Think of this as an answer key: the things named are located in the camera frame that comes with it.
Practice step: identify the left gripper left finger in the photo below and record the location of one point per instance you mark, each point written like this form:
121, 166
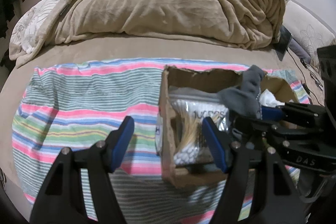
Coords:
101, 160

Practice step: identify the beige plush blanket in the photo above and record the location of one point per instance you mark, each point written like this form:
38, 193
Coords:
247, 24

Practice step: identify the white floral quilt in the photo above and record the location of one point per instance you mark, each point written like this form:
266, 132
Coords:
24, 36

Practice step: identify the white floral pillow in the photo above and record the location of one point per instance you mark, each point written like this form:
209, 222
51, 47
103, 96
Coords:
308, 31

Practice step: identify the grey sock pair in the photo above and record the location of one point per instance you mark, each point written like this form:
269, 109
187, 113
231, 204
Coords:
244, 99

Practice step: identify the black tablet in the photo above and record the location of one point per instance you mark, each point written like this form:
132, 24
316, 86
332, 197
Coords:
283, 43

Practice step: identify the cardboard box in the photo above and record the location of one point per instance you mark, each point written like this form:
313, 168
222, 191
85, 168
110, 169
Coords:
211, 80

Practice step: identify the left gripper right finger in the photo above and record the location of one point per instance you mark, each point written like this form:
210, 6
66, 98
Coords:
234, 153

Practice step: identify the striped colourful towel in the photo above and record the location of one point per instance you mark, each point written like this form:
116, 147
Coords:
76, 105

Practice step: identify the beige bed sheet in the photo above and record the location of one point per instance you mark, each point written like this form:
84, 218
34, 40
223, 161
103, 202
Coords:
118, 47

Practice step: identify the blue tissue pack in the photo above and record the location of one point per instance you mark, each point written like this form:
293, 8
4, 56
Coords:
159, 135

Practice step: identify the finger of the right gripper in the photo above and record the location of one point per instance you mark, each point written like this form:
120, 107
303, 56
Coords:
296, 113
303, 148

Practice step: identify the cotton swab bag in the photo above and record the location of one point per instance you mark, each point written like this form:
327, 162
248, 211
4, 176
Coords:
191, 106

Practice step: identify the white sock bundle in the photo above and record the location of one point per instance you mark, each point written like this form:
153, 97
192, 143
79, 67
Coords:
268, 99

